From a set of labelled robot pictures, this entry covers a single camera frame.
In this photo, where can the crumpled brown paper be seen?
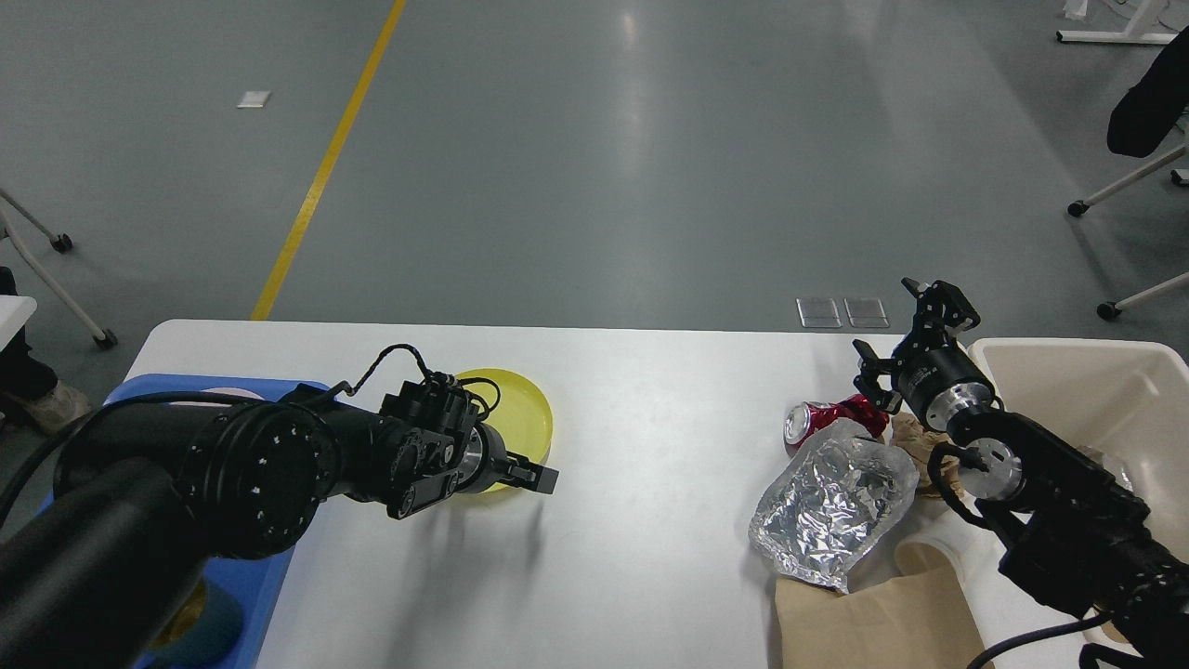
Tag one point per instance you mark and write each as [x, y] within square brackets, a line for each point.
[909, 434]

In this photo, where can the right floor outlet cover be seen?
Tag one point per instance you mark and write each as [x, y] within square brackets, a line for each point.
[866, 313]

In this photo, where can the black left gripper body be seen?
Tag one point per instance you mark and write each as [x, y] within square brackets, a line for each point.
[485, 461]

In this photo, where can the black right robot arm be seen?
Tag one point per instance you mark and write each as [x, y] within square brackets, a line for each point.
[1075, 539]

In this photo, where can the teal mug yellow inside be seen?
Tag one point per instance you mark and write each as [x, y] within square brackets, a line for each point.
[203, 632]

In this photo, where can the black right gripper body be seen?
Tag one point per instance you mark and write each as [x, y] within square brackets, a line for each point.
[939, 386]

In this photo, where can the yellow plastic plate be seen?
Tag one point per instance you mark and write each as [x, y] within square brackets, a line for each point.
[513, 405]

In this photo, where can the person's beige shoe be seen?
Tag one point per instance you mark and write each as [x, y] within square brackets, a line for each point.
[56, 409]

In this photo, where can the white office chair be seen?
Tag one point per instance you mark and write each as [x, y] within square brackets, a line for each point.
[1111, 310]

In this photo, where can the pink plastic plate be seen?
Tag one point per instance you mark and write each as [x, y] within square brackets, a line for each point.
[233, 392]

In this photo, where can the beige plastic bin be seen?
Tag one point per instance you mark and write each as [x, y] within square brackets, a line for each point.
[1125, 399]

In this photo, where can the blue plastic tray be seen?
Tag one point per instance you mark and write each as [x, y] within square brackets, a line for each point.
[251, 595]

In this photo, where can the brown paper bag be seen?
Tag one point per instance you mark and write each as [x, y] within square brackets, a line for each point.
[913, 621]

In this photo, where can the grey chair leg with caster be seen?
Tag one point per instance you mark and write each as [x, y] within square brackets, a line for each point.
[104, 339]

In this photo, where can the white desk base far right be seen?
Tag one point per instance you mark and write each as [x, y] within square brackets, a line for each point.
[1121, 23]

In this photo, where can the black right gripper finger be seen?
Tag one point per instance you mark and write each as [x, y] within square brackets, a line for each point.
[942, 313]
[868, 381]

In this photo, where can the floor outlet cover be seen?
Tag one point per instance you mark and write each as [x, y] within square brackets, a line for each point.
[817, 313]
[866, 313]

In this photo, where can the crumpled silver foil bag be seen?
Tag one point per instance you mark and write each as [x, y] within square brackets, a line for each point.
[840, 494]

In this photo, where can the crushed red soda can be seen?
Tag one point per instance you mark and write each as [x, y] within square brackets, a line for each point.
[807, 418]

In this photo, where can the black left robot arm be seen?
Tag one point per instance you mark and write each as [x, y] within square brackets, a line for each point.
[404, 456]

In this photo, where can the left floor outlet cover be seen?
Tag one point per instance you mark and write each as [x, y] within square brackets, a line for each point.
[817, 313]

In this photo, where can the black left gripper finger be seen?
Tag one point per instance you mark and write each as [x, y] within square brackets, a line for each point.
[521, 473]

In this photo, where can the white paper cup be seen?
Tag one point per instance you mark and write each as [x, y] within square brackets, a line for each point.
[946, 542]

